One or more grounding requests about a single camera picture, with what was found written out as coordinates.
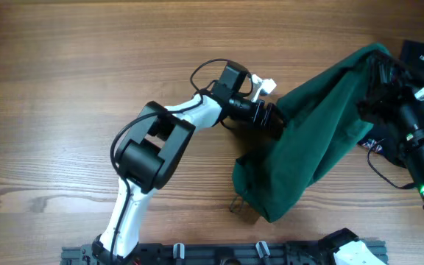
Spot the green cloth bag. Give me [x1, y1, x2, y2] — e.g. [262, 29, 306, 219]
[232, 43, 390, 223]

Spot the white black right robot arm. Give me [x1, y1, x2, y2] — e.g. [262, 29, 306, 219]
[357, 51, 424, 209]

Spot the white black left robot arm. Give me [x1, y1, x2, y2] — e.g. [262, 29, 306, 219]
[92, 60, 285, 264]

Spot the dark navy garment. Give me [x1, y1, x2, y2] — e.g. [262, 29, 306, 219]
[357, 40, 424, 168]

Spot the plaid checkered shirt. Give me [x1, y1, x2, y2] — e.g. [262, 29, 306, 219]
[358, 138, 384, 154]

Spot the black aluminium mounting rail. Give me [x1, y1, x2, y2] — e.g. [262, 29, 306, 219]
[60, 239, 388, 265]

